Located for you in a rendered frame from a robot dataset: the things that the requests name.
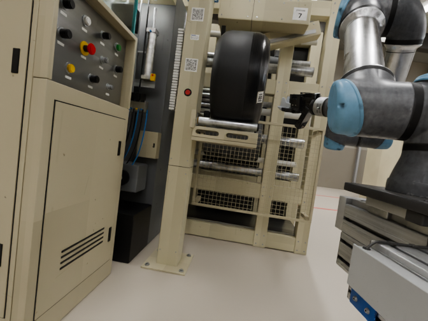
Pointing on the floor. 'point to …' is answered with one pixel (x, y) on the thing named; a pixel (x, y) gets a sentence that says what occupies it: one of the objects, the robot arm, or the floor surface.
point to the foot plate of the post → (168, 265)
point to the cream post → (184, 137)
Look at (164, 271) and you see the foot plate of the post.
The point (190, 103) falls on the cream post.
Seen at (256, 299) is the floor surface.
